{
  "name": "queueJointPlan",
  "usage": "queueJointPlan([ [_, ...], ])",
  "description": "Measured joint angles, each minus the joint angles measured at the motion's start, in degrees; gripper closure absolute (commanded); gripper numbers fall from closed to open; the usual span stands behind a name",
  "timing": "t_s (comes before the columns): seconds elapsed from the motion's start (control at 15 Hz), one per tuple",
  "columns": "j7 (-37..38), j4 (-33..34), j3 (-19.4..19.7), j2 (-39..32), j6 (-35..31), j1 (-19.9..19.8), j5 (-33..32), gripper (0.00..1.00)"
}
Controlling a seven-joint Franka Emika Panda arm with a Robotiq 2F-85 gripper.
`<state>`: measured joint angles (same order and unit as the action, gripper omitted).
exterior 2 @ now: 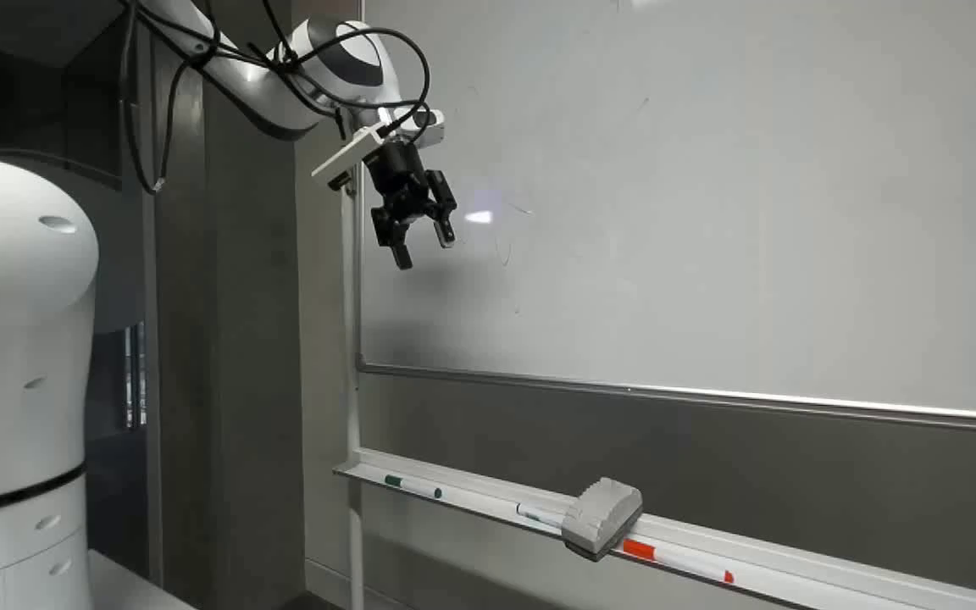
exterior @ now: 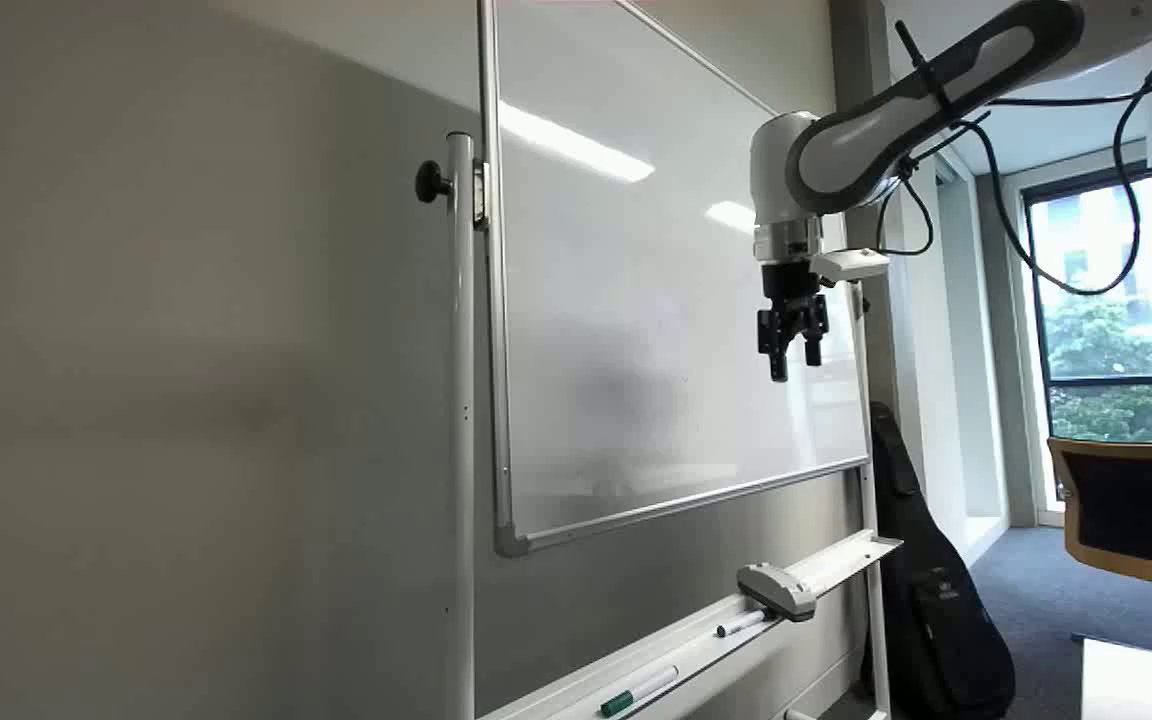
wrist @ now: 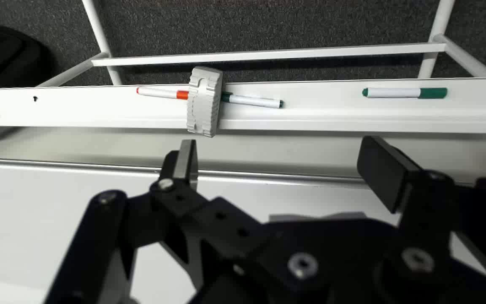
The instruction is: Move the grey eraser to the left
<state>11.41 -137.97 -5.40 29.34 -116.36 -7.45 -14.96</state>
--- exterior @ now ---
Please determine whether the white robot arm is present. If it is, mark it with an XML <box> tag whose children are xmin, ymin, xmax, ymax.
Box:
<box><xmin>749</xmin><ymin>0</ymin><xmax>1152</xmax><ymax>386</ymax></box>

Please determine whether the black guitar bag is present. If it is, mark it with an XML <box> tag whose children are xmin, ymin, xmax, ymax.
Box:
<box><xmin>874</xmin><ymin>406</ymin><xmax>1017</xmax><ymax>720</ymax></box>

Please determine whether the whiteboard marker tray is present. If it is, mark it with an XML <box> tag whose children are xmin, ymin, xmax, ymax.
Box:
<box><xmin>485</xmin><ymin>532</ymin><xmax>896</xmax><ymax>720</ymax></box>

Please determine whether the small black capped marker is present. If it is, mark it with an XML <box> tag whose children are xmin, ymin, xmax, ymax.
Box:
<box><xmin>717</xmin><ymin>612</ymin><xmax>767</xmax><ymax>638</ymax></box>

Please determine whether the wooden chair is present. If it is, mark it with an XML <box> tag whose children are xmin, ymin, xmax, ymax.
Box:
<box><xmin>1048</xmin><ymin>442</ymin><xmax>1152</xmax><ymax>585</ymax></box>

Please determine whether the black stand knob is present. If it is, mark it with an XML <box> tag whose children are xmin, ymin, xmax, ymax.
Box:
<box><xmin>418</xmin><ymin>159</ymin><xmax>454</xmax><ymax>204</ymax></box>

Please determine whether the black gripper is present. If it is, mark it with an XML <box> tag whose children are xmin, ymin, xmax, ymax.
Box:
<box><xmin>761</xmin><ymin>260</ymin><xmax>830</xmax><ymax>386</ymax></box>

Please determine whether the green capped marker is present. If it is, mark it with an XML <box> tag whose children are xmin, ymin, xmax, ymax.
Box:
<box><xmin>596</xmin><ymin>666</ymin><xmax>681</xmax><ymax>720</ymax></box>

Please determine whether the grey whiteboard eraser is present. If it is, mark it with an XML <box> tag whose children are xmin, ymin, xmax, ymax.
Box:
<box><xmin>735</xmin><ymin>566</ymin><xmax>818</xmax><ymax>620</ymax></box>

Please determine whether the large whiteboard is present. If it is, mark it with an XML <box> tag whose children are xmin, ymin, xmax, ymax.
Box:
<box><xmin>485</xmin><ymin>0</ymin><xmax>867</xmax><ymax>529</ymax></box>

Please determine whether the white table corner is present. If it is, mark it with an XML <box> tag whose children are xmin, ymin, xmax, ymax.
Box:
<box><xmin>1081</xmin><ymin>639</ymin><xmax>1152</xmax><ymax>720</ymax></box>

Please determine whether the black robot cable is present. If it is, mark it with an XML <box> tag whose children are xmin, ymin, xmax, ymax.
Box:
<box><xmin>874</xmin><ymin>13</ymin><xmax>1152</xmax><ymax>301</ymax></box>

